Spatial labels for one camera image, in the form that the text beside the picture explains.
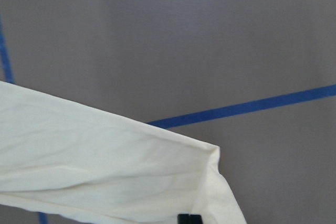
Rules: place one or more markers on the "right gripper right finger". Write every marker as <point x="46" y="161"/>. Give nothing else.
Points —
<point x="196" y="219"/>

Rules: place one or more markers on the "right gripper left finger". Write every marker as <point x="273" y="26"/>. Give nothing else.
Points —
<point x="183" y="219"/>

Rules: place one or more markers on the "beige printed t-shirt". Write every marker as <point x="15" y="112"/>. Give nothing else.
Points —
<point x="61" y="157"/>

